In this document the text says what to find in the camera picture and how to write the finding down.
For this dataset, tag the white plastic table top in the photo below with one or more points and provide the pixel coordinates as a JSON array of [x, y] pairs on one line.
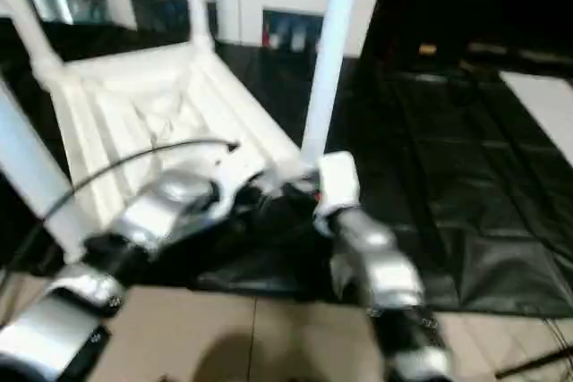
[[161, 114]]

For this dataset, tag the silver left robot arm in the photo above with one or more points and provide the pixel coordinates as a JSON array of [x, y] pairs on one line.
[[152, 221]]

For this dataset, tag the black work mat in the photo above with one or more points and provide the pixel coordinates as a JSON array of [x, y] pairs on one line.
[[448, 176]]

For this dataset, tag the small yellow tag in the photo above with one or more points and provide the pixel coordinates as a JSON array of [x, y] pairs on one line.
[[428, 49]]

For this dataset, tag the white flat board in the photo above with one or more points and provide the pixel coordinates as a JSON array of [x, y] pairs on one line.
[[546, 109]]

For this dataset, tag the black folding stand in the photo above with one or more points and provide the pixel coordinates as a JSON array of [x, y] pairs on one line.
[[537, 362]]

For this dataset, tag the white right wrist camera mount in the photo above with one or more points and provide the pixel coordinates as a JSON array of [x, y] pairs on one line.
[[337, 181]]

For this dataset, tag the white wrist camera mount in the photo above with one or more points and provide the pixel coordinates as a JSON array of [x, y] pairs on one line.
[[337, 181], [237, 176]]

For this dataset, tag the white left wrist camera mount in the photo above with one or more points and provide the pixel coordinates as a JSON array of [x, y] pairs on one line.
[[237, 176]]

